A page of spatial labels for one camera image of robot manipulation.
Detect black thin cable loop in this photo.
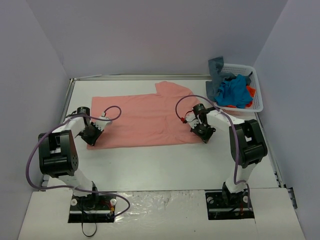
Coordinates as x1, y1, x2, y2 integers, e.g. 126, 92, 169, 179
81, 219, 98, 238

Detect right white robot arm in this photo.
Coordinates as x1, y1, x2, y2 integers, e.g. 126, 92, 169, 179
184, 103, 268, 207

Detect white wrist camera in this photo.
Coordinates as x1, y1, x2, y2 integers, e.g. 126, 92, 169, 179
91, 113, 113, 132
180, 111, 200, 129

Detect white plastic basket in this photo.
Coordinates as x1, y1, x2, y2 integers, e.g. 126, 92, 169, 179
212, 63, 264, 115

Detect pink t shirt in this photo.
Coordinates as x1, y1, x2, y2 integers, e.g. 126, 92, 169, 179
87, 81, 201, 150

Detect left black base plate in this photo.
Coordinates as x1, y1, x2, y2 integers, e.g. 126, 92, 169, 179
68, 194, 117, 223

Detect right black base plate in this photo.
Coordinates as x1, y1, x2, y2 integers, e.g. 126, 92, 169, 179
205, 190, 255, 221

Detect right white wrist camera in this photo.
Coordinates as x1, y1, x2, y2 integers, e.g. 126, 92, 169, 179
180, 111, 200, 129

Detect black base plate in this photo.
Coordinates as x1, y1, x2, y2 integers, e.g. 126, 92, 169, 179
205, 190, 255, 221
68, 194, 117, 223

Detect orange t shirt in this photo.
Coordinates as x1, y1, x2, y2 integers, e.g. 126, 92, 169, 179
223, 85, 256, 109

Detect blue t shirt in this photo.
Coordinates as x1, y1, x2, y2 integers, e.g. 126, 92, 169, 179
214, 74, 253, 109

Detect grey t shirt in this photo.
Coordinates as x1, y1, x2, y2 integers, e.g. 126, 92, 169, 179
205, 56, 251, 102

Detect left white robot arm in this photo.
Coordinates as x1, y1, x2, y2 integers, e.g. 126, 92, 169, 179
38, 106, 109, 209

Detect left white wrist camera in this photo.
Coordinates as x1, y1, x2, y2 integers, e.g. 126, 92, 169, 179
91, 113, 113, 132

